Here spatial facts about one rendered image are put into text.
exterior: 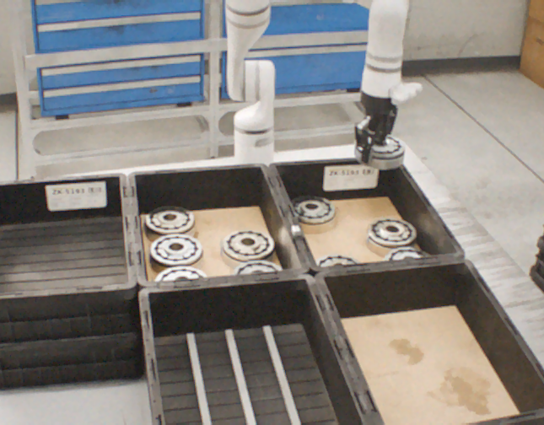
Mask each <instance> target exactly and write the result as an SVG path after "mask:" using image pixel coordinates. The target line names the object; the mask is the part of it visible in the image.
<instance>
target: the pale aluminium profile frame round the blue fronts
mask: <svg viewBox="0 0 544 425"><path fill-rule="evenodd" d="M222 2H223V0H205V4H207V3H208V40H187V41H176V42H165V43H153V44H142V45H132V46H113V47H104V48H95V49H87V50H77V51H61V52H52V53H44V54H36V55H28V56H27V50H26V41H25V32H24V19H27V18H32V15H31V10H26V11H23V4H22V0H8V11H9V21H10V29H11V38H12V47H13V62H14V71H15V78H16V86H17V94H18V102H19V115H20V122H21V129H22V137H23V144H24V156H25V163H26V169H27V175H28V178H31V179H38V178H34V177H36V169H35V166H36V165H43V164H57V163H65V162H72V161H79V160H87V159H102V158H109V157H116V156H124V155H132V154H140V153H155V152H163V151H170V150H178V149H187V148H202V147H207V153H208V154H209V157H211V158H209V159H215V158H214V157H215V156H218V145H227V144H234V132H231V133H225V132H222V131H221V130H219V128H218V121H220V118H221V117H222V116H223V115H224V114H225V113H227V112H228V111H237V110H243V109H244V108H247V107H250V106H252V105H254V104H256V103H257V102H258V101H237V100H222V101H218V87H222V73H219V58H222V51H227V50H228V38H222V39H219V18H220V3H222ZM361 42H369V31H368V30H357V31H338V32H320V33H304V34H289V35H261V37H260V38H259V39H258V40H257V41H256V42H255V43H254V45H253V46H252V47H251V48H250V49H258V48H271V47H285V46H312V45H328V44H344V43H361ZM199 52H204V59H208V74H205V75H204V101H203V103H200V102H199V101H192V102H182V103H177V105H167V106H159V107H150V108H142V109H133V110H117V111H108V112H100V113H92V114H84V115H76V116H70V115H69V114H66V115H58V116H55V117H53V118H46V119H38V120H37V118H34V117H33V108H32V105H39V104H40V98H39V90H38V91H33V90H32V89H31V88H30V83H31V80H32V79H33V78H34V77H35V76H36V75H37V72H36V68H37V67H49V66H58V65H67V64H74V63H83V62H99V61H109V60H117V59H127V58H137V57H147V56H167V55H178V54H189V53H199ZM360 96H361V89H359V88H355V89H341V91H336V90H334V89H333V90H324V93H313V94H292V95H281V96H274V108H275V107H285V106H296V105H315V104H325V103H336V102H347V101H352V102H353V103H354V105H355V106H356V107H357V108H358V109H359V110H360V111H361V112H362V113H363V114H364V112H365V109H364V107H363V106H362V105H361V103H360ZM192 115H194V116H195V117H196V119H197V122H198V124H199V126H200V128H201V129H202V134H200V136H196V137H180V138H172V139H164V140H156V141H147V142H140V143H125V144H117V145H109V146H101V147H93V148H79V149H72V150H64V151H56V152H49V153H42V152H40V151H39V150H38V149H36V148H35V146H34V137H35V136H36V135H37V133H38V132H40V131H47V130H55V129H63V128H70V127H78V126H93V125H101V124H109V123H117V122H125V121H141V120H150V119H158V118H166V117H176V116H192ZM361 122H362V121H348V122H338V123H328V124H319V125H309V126H292V127H283V128H274V140H277V139H285V138H294V137H311V136H320V135H329V134H338V133H348V132H355V131H354V125H355V124H356V123H358V124H361Z"/></svg>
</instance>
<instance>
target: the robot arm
mask: <svg viewBox="0 0 544 425"><path fill-rule="evenodd" d="M341 1H343V2H345V3H357V4H359V5H361V6H363V7H365V8H367V9H369V42H368V46H367V53H366V61H365V67H364V73H363V80H362V88H361V96H360V103H361V105H362V106H363V107H364V109H365V112H364V117H363V121H362V122H361V124H358V123H356V124H355V125H354V131H355V140H356V146H357V147H359V148H361V149H362V154H361V163H362V164H365V165H367V166H369V165H371V162H372V155H373V147H374V144H377V145H380V146H385V141H386V140H387V136H388V135H391V133H392V131H393V127H394V125H395V121H396V116H397V112H398V108H396V107H397V106H398V105H399V106H403V105H406V104H408V103H410V102H411V101H413V100H415V99H416V98H417V97H419V96H420V95H421V94H422V91H423V86H422V85H421V84H420V83H401V61H402V53H403V44H402V42H403V36H404V31H405V26H406V21H407V12H408V8H409V1H408V0H341ZM225 7H226V22H227V32H228V67H227V90H228V92H229V96H230V98H231V99H232V100H237V101H258V102H257V103H256V104H254V105H252V106H250V107H247V108H244V109H243V110H240V111H239V112H237V113H236V115H235V117H234V158H235V164H265V165H267V166H268V165H269V164H270V163H273V147H274V114H273V111H274V94H275V81H276V73H275V72H276V71H275V67H274V66H273V64H272V62H270V61H243V60H244V58H245V55H246V53H247V51H248V50H249V49H250V48H251V47H252V46H253V45H254V43H255V42H256V41H257V40H258V39H259V38H260V37H261V35H262V34H263V33H264V31H265V30H266V28H267V26H268V24H269V21H270V0H225ZM370 132H374V134H372V133H370ZM369 138H370V143H369Z"/></svg>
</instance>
